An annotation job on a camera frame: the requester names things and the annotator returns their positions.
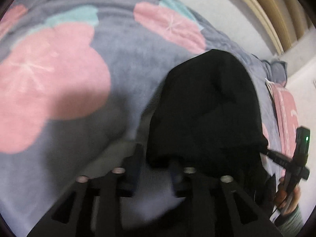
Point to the grey floral bed quilt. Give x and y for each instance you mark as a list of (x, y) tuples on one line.
[(79, 80)]

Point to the grey pillow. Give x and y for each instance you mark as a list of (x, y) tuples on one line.
[(276, 71)]

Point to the pink pillow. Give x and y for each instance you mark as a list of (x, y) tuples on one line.
[(286, 115)]

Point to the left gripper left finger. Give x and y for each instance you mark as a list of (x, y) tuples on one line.
[(91, 207)]

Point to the person's right hand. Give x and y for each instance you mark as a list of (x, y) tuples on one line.
[(285, 202)]

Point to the black hooded jacket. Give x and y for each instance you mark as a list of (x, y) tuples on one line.
[(208, 117)]

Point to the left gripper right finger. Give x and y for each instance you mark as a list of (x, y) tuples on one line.
[(215, 207)]

